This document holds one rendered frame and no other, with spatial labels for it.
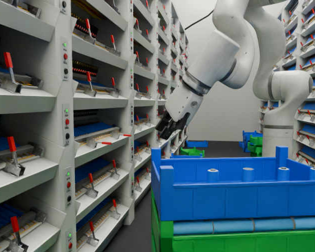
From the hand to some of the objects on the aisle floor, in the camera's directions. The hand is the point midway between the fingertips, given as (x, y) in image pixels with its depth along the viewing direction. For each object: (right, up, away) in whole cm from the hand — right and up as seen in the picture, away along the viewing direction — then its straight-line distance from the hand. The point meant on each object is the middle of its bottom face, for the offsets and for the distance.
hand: (164, 129), depth 88 cm
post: (-12, -46, +143) cm, 151 cm away
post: (-26, -52, +74) cm, 94 cm away
